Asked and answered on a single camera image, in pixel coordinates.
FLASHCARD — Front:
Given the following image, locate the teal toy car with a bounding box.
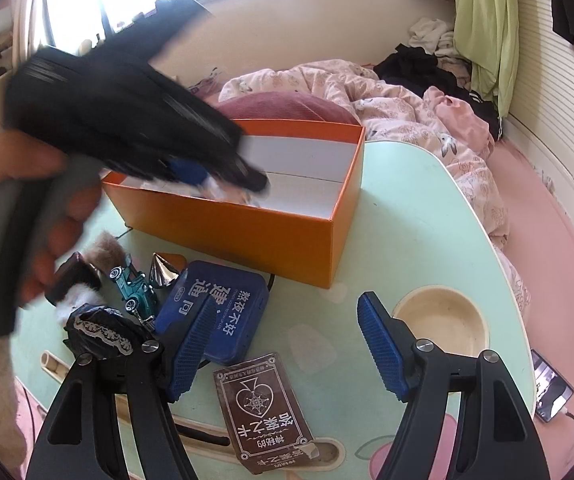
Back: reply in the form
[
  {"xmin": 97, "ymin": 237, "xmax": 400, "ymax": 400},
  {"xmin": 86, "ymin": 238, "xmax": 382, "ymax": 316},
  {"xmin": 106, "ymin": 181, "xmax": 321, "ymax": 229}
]
[{"xmin": 108, "ymin": 254, "xmax": 160, "ymax": 318}]

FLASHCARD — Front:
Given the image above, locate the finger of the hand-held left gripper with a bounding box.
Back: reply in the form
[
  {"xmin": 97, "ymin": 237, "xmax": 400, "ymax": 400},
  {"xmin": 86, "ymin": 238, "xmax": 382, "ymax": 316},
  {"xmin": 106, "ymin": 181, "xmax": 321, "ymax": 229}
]
[
  {"xmin": 202, "ymin": 135, "xmax": 271, "ymax": 195},
  {"xmin": 164, "ymin": 157, "xmax": 210, "ymax": 187}
]

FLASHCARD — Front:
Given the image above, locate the person's left hand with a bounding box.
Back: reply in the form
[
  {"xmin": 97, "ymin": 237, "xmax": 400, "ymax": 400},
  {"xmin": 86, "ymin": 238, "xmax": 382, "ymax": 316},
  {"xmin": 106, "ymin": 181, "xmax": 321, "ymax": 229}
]
[{"xmin": 0, "ymin": 132, "xmax": 104, "ymax": 306}]

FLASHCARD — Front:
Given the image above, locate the smartphone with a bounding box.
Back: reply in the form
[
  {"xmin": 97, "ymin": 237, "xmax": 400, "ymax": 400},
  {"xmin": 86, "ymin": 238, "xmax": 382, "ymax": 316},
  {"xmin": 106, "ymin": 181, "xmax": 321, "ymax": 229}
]
[{"xmin": 531, "ymin": 349, "xmax": 574, "ymax": 423}]

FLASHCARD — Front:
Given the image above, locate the green cartoon desktop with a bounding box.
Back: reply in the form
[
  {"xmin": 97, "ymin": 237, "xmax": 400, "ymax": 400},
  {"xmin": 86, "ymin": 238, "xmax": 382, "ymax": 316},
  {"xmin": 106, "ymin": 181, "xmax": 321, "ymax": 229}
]
[{"xmin": 9, "ymin": 140, "xmax": 538, "ymax": 480}]

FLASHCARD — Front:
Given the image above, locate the brown card pack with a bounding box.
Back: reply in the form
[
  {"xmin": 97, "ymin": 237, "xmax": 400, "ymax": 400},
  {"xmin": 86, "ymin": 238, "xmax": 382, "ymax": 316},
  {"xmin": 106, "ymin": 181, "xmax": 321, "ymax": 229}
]
[{"xmin": 213, "ymin": 352, "xmax": 320, "ymax": 476}]

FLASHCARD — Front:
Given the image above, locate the pink floral quilt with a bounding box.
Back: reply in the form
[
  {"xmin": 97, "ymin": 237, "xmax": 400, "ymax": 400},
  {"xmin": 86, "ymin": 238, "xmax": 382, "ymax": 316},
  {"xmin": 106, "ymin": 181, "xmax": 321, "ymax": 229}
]
[{"xmin": 219, "ymin": 60, "xmax": 532, "ymax": 321}]

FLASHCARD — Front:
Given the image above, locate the maroon pillow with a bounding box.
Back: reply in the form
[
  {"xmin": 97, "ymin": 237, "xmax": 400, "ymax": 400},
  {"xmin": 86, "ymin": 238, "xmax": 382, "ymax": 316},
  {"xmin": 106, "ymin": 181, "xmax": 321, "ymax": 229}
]
[{"xmin": 219, "ymin": 91, "xmax": 362, "ymax": 126}]

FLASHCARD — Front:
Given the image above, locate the blue tin case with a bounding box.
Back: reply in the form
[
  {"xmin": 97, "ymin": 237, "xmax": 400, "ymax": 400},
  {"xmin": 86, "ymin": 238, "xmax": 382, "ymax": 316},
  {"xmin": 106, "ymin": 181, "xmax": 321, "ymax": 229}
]
[{"xmin": 154, "ymin": 260, "xmax": 270, "ymax": 367}]

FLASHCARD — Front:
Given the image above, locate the black clothes pile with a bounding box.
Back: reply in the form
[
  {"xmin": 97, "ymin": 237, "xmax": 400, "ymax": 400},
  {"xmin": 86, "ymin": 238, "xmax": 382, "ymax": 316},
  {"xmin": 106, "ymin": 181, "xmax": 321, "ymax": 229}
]
[{"xmin": 374, "ymin": 45, "xmax": 500, "ymax": 136}]

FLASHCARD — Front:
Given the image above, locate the black lace pouch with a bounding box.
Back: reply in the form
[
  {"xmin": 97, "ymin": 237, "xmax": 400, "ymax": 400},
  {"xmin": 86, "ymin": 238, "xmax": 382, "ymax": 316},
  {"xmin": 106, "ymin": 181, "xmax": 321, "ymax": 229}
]
[{"xmin": 63, "ymin": 304, "xmax": 155, "ymax": 361}]

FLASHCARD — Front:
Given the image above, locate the white clothes pile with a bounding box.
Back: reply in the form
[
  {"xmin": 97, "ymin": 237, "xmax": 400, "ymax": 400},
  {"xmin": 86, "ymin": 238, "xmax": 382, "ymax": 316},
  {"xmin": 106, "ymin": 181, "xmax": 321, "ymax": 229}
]
[{"xmin": 409, "ymin": 17, "xmax": 472, "ymax": 61}]

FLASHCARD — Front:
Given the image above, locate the green curtain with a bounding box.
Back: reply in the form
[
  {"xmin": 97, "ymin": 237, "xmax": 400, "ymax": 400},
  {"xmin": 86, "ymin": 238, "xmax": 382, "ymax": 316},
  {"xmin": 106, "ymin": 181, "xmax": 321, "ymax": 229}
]
[{"xmin": 454, "ymin": 0, "xmax": 520, "ymax": 118}]

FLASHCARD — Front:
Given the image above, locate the silver cone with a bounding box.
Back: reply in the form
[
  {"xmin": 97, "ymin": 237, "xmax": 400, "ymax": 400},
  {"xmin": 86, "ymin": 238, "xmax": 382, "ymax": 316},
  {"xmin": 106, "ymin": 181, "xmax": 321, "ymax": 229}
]
[{"xmin": 148, "ymin": 252, "xmax": 188, "ymax": 290}]

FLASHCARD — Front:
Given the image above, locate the orange cardboard box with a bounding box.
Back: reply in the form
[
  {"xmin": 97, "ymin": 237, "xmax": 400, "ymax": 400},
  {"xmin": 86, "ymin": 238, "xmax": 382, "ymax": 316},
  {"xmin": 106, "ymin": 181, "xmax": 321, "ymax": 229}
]
[{"xmin": 101, "ymin": 119, "xmax": 366, "ymax": 289}]

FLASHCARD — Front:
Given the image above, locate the pink bed sheet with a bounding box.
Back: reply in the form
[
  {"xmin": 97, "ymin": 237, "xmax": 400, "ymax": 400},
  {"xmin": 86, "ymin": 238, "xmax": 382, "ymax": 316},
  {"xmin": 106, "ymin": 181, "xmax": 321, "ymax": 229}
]
[{"xmin": 487, "ymin": 140, "xmax": 574, "ymax": 461}]

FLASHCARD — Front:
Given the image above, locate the white louvered wardrobe door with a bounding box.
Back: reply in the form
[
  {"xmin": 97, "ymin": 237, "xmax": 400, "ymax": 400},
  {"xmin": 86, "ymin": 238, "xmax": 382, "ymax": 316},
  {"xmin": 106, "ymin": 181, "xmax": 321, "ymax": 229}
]
[{"xmin": 509, "ymin": 0, "xmax": 574, "ymax": 196}]

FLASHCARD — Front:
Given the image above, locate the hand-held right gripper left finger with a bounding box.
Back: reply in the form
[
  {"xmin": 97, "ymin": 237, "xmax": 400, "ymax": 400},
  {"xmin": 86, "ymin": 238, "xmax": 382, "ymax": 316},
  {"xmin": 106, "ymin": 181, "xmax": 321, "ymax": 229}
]
[{"xmin": 26, "ymin": 299, "xmax": 218, "ymax": 480}]

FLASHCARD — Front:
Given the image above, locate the brown white furry toy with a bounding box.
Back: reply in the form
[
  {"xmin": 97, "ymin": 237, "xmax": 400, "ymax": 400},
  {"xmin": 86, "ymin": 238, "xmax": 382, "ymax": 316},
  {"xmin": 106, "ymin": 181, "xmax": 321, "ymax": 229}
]
[{"xmin": 54, "ymin": 232, "xmax": 128, "ymax": 323}]

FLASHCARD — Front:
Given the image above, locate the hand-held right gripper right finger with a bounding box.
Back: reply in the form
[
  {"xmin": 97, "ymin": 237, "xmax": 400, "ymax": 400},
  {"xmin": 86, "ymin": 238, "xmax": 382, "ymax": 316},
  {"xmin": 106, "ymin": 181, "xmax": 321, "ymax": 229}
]
[{"xmin": 357, "ymin": 291, "xmax": 550, "ymax": 480}]

